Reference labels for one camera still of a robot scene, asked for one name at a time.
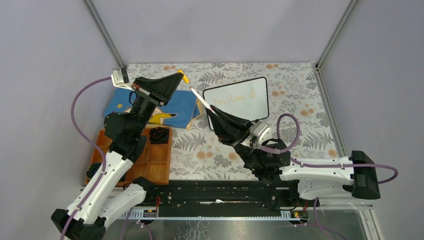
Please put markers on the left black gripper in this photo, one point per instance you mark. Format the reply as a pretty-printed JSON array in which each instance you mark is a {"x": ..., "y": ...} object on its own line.
[{"x": 158, "y": 90}]

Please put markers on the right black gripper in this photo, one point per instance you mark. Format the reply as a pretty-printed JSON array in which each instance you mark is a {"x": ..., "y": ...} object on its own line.
[{"x": 233, "y": 129}]

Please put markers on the black framed whiteboard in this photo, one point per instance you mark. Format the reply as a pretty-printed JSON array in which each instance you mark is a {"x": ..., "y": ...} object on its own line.
[{"x": 246, "y": 99}]

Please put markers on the white marker pen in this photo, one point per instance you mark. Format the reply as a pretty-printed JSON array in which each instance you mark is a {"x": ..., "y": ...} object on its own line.
[{"x": 202, "y": 101}]

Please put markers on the yellow marker cap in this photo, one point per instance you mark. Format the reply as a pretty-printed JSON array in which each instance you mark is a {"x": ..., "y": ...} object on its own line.
[{"x": 184, "y": 77}]

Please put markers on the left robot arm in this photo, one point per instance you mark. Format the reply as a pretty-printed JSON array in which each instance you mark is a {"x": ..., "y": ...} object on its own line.
[{"x": 91, "y": 213}]

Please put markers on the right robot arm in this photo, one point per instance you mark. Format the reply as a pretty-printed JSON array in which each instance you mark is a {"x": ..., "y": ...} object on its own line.
[{"x": 269, "y": 160}]

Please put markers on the blue pikachu cloth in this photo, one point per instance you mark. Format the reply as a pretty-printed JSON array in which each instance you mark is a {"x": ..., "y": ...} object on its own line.
[{"x": 178, "y": 113}]

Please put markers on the black item in tray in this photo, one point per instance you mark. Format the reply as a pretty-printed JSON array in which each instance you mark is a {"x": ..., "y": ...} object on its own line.
[{"x": 159, "y": 135}]

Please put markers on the floral table mat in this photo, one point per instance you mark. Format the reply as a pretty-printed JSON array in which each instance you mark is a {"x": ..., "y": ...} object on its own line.
[{"x": 292, "y": 88}]

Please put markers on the dark round object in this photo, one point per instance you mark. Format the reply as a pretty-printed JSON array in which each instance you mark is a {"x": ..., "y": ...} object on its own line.
[{"x": 92, "y": 169}]

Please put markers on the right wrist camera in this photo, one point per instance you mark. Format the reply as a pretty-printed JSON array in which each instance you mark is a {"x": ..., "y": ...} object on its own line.
[{"x": 259, "y": 132}]

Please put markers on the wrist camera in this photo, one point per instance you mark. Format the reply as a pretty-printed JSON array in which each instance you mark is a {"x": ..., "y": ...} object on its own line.
[
  {"x": 259, "y": 132},
  {"x": 120, "y": 78}
]

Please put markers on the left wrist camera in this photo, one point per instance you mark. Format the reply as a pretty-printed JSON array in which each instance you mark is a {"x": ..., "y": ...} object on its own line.
[{"x": 120, "y": 78}]

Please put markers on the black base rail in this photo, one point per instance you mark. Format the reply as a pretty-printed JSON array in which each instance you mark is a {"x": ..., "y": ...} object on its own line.
[{"x": 226, "y": 199}]

